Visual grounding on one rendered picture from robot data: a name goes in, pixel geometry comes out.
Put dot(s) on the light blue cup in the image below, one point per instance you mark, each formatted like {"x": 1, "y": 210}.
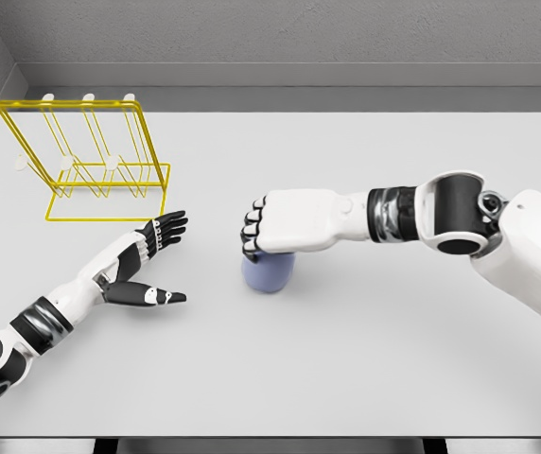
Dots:
{"x": 268, "y": 273}

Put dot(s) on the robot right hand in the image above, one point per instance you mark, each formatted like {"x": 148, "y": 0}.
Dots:
{"x": 294, "y": 222}

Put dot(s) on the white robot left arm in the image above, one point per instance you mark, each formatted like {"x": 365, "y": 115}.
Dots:
{"x": 24, "y": 331}

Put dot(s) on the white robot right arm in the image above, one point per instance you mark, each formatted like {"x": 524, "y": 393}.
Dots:
{"x": 464, "y": 227}

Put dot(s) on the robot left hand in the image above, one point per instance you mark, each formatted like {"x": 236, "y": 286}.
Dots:
{"x": 128, "y": 260}

